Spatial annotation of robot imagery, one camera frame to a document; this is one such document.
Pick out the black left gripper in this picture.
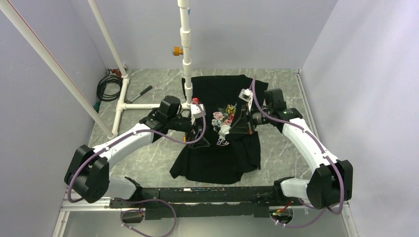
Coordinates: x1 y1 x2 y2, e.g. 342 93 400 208
168 114 210 148

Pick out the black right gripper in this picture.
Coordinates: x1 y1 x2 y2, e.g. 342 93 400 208
229 103 272 134

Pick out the black floral print t-shirt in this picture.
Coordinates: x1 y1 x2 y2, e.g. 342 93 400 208
169 75 261 184

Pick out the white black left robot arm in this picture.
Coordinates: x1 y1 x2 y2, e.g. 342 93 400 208
64 96 206 207

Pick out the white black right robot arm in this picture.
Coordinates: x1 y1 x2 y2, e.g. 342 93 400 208
222 89 353 209

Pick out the orange yellow pipe fitting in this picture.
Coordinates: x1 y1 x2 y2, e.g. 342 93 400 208
172 46 184 56

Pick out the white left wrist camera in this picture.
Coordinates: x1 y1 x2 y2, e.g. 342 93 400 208
190 97 206 119

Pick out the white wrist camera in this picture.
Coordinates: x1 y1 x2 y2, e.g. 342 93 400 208
239 88 253 102
190 97 206 119

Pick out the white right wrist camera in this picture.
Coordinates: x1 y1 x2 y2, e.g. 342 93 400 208
239 88 253 102

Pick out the white pvc pipe frame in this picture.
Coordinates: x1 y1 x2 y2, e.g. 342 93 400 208
0 0 179 138

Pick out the black handled hammer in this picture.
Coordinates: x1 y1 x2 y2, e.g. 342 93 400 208
124 85 153 104

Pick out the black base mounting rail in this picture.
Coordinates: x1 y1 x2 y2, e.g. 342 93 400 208
110 186 300 220

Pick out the coiled black cable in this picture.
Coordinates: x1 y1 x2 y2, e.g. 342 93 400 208
96 74 123 102

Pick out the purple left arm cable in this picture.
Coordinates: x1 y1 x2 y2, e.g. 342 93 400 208
67 99 208 237

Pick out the aluminium extrusion rail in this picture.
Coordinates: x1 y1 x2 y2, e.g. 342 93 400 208
60 188 350 212

